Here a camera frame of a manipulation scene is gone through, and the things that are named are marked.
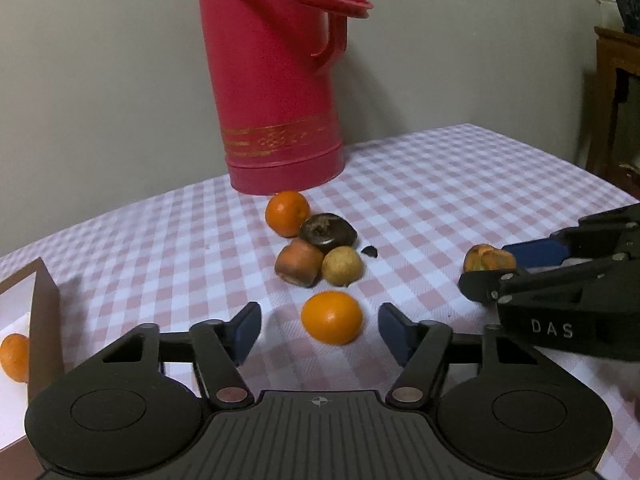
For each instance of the dark dried persimmon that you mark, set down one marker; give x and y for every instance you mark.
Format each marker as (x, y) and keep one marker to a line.
(327, 232)

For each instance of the pink checked tablecloth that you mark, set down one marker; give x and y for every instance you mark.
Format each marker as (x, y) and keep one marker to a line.
(450, 185)

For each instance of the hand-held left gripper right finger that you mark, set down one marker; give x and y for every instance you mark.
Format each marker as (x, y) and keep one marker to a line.
(395, 332)

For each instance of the wooden cabinet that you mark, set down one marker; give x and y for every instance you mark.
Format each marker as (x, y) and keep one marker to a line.
(607, 60)

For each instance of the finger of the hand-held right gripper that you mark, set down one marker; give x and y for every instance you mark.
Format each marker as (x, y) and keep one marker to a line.
(480, 287)
(535, 252)

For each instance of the brown persimmon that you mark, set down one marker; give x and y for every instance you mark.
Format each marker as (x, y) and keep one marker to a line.
(299, 262)
(487, 259)

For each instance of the small dark calyx piece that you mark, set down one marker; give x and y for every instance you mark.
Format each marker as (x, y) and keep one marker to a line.
(369, 250)

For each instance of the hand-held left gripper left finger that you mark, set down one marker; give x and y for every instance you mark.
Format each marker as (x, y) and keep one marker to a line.
(248, 327)

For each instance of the small tan fruit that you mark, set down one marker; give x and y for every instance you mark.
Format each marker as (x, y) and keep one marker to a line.
(341, 266)

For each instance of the brown cardboard box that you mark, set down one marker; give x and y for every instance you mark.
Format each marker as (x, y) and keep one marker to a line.
(47, 320)

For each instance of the red thermos flask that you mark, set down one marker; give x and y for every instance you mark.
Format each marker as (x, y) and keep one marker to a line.
(270, 85)

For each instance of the orange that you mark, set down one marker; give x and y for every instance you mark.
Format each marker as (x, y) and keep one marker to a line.
(14, 357)
(331, 317)
(286, 212)

